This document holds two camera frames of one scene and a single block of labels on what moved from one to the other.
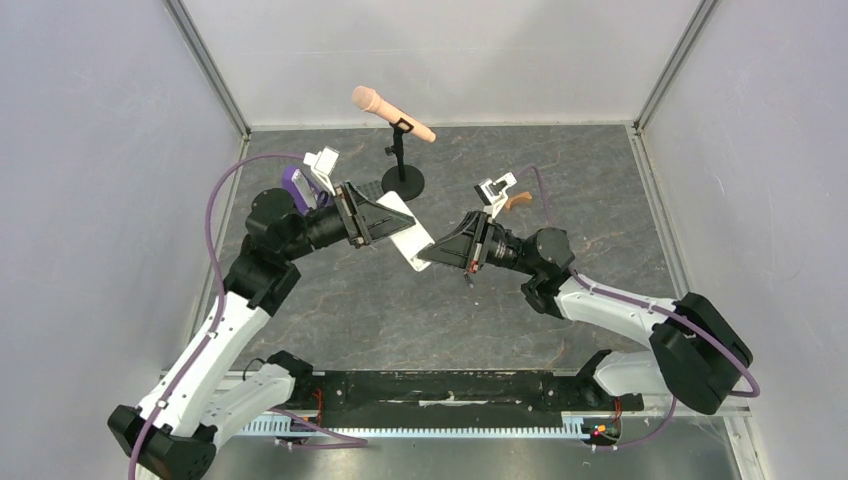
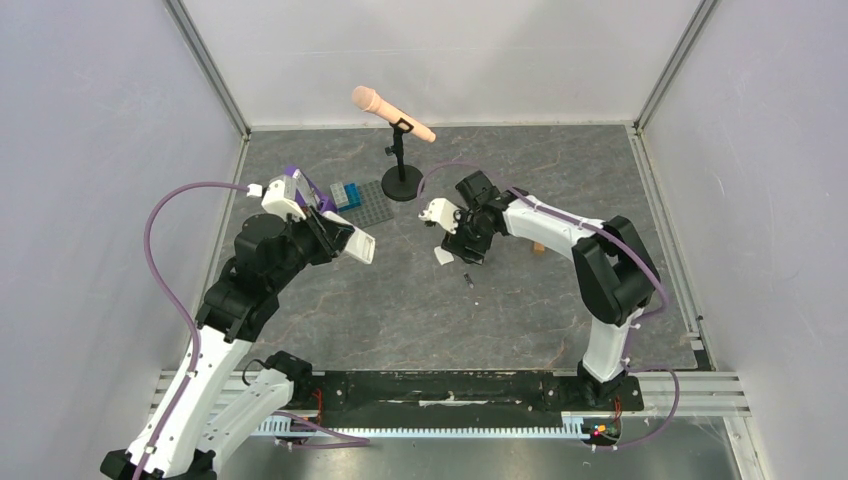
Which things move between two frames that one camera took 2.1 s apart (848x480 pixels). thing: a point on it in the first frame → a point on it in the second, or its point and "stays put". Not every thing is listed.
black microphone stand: [406, 182] stays put
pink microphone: [368, 100] stays put
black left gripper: [372, 221] → [331, 236]
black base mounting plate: [461, 399] stays put
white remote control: [413, 240] → [361, 246]
